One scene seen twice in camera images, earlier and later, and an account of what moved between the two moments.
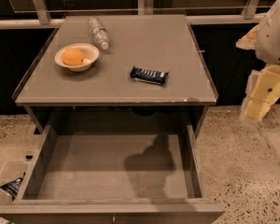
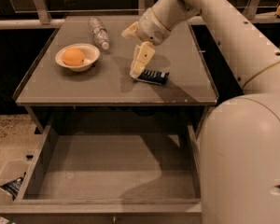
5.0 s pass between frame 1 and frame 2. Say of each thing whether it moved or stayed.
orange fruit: stayed
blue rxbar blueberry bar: stayed
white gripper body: moved
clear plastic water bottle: stayed
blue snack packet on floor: stayed
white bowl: stayed
